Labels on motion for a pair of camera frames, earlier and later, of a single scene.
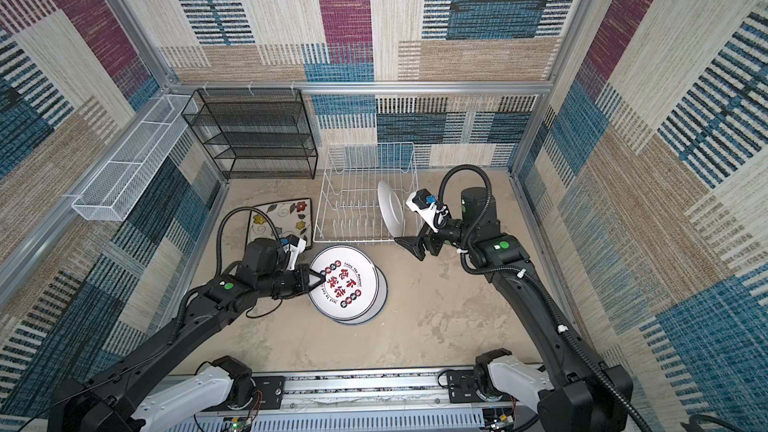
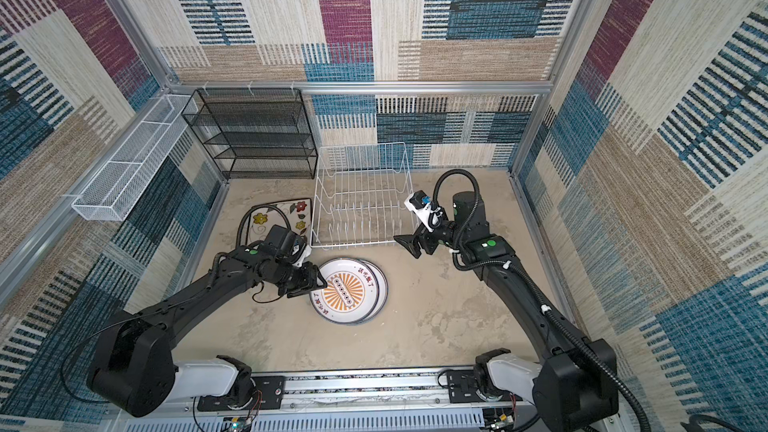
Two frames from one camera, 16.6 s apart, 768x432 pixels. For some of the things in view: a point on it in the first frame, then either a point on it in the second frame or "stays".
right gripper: x=413 y=244 stays
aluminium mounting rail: x=386 y=402 stays
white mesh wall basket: x=118 y=186 stays
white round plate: x=381 y=299 stays
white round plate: x=391 y=208 → x=352 y=290
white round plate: x=351 y=282 → x=383 y=294
